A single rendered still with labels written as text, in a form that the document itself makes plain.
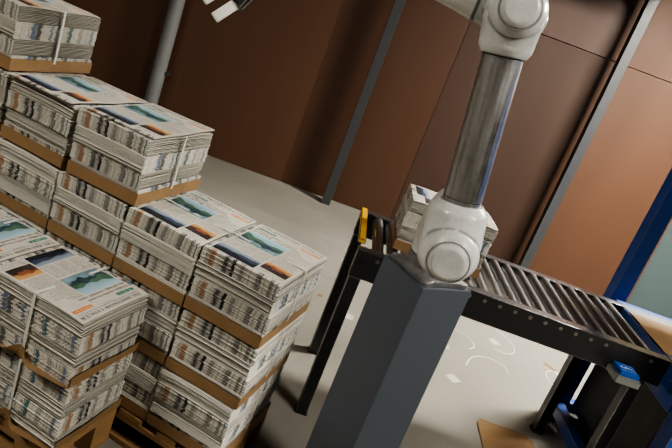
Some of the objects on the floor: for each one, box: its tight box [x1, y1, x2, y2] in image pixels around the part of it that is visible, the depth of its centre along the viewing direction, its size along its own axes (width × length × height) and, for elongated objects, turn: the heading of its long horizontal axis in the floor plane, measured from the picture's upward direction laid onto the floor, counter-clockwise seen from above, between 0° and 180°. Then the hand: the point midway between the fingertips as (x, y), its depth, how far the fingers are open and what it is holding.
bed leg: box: [530, 355, 582, 436], centre depth 308 cm, size 6×6×68 cm
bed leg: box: [294, 275, 361, 416], centre depth 256 cm, size 6×6×68 cm
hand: (212, 7), depth 164 cm, fingers open, 13 cm apart
